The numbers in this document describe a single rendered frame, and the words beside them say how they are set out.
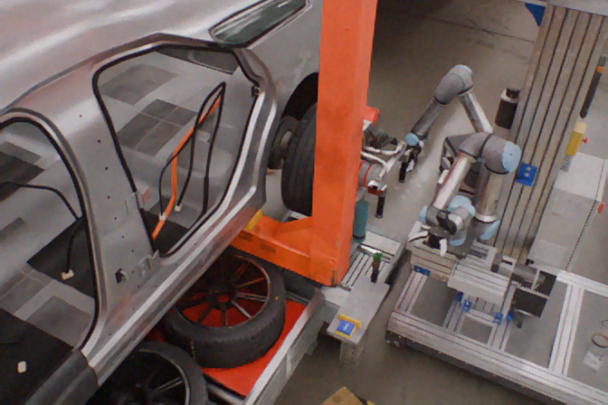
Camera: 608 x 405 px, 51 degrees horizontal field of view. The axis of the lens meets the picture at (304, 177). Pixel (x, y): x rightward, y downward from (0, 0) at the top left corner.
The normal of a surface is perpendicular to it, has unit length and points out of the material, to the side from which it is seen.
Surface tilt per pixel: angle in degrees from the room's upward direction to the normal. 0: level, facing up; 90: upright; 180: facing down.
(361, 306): 0
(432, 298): 0
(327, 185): 90
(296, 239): 90
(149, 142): 7
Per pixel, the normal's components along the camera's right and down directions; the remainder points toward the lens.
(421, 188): 0.03, -0.77
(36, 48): 0.42, -0.57
